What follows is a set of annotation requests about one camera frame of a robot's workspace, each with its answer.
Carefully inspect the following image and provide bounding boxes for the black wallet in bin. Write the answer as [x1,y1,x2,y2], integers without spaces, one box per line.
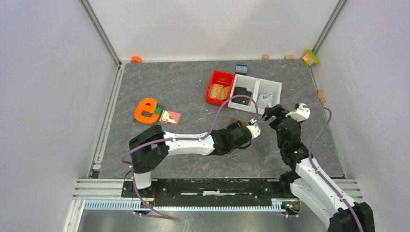
[231,87,252,105]

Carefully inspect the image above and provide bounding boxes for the multicolour toy brick stack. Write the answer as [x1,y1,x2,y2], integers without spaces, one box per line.
[302,49,320,66]

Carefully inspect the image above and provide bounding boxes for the gold card in red bin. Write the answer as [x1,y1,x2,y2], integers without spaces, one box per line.
[209,84,223,99]

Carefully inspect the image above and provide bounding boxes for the pink wooden puzzle tile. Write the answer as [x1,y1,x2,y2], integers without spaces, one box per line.
[160,110,182,125]

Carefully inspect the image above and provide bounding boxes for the aluminium frame rail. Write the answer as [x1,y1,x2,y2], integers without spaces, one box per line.
[62,178,364,232]

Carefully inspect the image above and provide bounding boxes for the orange letter e toy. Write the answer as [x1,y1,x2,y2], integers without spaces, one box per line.
[134,98,160,125]

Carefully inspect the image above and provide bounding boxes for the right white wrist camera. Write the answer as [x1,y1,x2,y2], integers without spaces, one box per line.
[285,103,310,122]

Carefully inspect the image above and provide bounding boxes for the orange tape roll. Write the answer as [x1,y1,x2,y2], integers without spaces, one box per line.
[130,56,142,63]

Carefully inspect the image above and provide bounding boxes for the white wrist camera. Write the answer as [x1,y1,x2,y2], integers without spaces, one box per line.
[246,118,261,139]
[285,103,310,122]

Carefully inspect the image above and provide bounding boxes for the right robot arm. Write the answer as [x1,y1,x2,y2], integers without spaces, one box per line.
[262,103,375,232]

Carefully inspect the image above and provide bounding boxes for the brown leather card holder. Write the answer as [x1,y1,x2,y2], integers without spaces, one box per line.
[229,118,248,126]

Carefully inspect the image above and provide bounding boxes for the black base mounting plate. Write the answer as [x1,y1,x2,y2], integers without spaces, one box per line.
[121,178,301,206]

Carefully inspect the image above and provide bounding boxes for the wooden arch block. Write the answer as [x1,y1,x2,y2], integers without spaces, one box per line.
[317,89,326,104]

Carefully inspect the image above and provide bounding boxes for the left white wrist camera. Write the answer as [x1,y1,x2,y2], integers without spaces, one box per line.
[246,118,261,139]

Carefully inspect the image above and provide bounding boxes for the green toy brick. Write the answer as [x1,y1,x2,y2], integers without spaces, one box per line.
[154,108,163,115]

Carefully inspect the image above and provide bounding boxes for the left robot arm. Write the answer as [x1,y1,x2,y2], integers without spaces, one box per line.
[129,121,261,197]

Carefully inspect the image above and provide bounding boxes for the blue toy brick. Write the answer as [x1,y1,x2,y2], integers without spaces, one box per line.
[235,64,248,75]

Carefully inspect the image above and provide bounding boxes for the red plastic bin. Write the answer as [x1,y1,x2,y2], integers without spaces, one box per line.
[205,70,235,105]

